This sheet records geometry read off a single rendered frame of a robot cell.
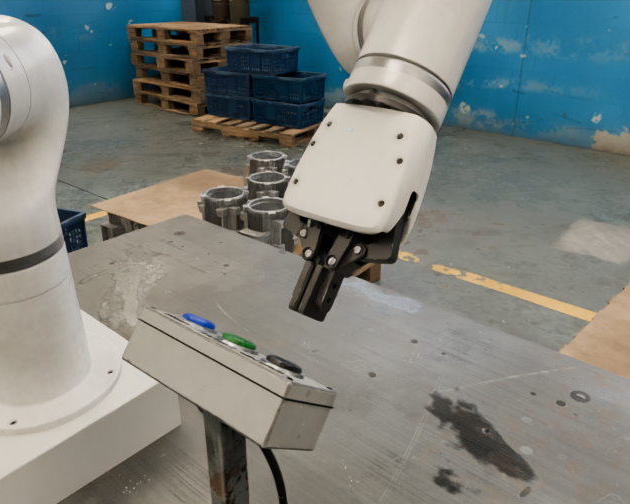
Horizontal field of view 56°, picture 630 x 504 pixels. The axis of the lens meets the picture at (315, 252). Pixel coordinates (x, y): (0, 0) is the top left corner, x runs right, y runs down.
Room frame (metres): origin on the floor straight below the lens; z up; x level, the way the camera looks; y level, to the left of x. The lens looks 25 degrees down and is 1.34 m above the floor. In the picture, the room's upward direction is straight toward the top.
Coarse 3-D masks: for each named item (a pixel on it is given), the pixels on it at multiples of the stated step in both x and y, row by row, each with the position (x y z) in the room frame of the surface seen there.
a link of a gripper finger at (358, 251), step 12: (348, 252) 0.41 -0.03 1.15; (360, 252) 0.41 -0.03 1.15; (324, 264) 0.41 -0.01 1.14; (348, 264) 0.41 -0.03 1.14; (360, 264) 0.41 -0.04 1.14; (312, 276) 0.40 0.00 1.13; (324, 276) 0.41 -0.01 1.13; (336, 276) 0.41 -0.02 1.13; (312, 288) 0.40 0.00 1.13; (324, 288) 0.40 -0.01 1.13; (336, 288) 0.41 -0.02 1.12; (312, 300) 0.40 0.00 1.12; (324, 300) 0.40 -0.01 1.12; (300, 312) 0.39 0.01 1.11; (312, 312) 0.40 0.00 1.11; (324, 312) 0.40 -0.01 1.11
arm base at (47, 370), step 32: (64, 256) 0.61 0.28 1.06; (0, 288) 0.54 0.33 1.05; (32, 288) 0.56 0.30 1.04; (64, 288) 0.59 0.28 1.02; (0, 320) 0.54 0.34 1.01; (32, 320) 0.55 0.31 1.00; (64, 320) 0.58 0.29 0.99; (0, 352) 0.55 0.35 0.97; (32, 352) 0.55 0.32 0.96; (64, 352) 0.58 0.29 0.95; (96, 352) 0.65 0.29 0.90; (0, 384) 0.55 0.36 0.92; (32, 384) 0.55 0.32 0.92; (64, 384) 0.57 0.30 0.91; (96, 384) 0.59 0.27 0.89; (0, 416) 0.53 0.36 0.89; (32, 416) 0.53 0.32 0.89; (64, 416) 0.53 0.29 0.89
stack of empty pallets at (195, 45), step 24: (144, 24) 7.17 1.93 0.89; (168, 24) 7.17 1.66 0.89; (192, 24) 7.17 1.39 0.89; (216, 24) 7.17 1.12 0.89; (168, 48) 6.78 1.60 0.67; (192, 48) 6.44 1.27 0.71; (216, 48) 6.72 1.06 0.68; (144, 72) 7.15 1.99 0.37; (168, 72) 6.76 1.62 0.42; (192, 72) 6.43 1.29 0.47; (144, 96) 7.14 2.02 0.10; (168, 96) 6.75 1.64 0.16; (192, 96) 6.48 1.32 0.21
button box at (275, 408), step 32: (160, 320) 0.42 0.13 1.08; (128, 352) 0.42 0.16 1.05; (160, 352) 0.40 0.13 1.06; (192, 352) 0.39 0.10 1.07; (224, 352) 0.38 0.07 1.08; (256, 352) 0.40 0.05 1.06; (192, 384) 0.37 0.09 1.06; (224, 384) 0.36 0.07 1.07; (256, 384) 0.35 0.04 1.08; (288, 384) 0.34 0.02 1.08; (320, 384) 0.38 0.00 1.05; (224, 416) 0.34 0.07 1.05; (256, 416) 0.33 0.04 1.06; (288, 416) 0.33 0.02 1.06; (320, 416) 0.36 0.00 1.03; (288, 448) 0.33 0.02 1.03
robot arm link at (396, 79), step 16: (368, 64) 0.47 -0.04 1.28; (384, 64) 0.46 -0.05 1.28; (400, 64) 0.46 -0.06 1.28; (352, 80) 0.48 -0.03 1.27; (368, 80) 0.46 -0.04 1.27; (384, 80) 0.46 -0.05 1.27; (400, 80) 0.45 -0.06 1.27; (416, 80) 0.46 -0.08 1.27; (432, 80) 0.46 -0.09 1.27; (384, 96) 0.46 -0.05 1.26; (400, 96) 0.46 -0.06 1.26; (416, 96) 0.45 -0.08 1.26; (432, 96) 0.46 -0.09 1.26; (448, 96) 0.47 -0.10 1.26; (432, 112) 0.46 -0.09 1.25
